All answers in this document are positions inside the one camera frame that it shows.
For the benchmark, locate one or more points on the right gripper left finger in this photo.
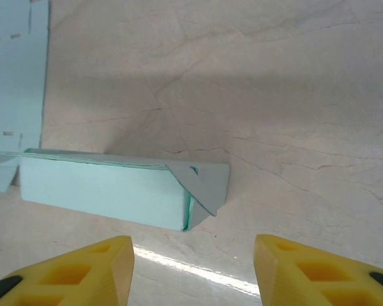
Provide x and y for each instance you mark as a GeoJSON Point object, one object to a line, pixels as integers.
{"type": "Point", "coordinates": [83, 280]}

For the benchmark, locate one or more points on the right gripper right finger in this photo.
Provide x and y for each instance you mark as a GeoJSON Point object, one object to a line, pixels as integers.
{"type": "Point", "coordinates": [306, 280]}

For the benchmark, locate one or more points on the light blue paper box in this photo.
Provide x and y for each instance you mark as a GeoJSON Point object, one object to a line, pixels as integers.
{"type": "Point", "coordinates": [99, 188]}
{"type": "Point", "coordinates": [16, 79]}

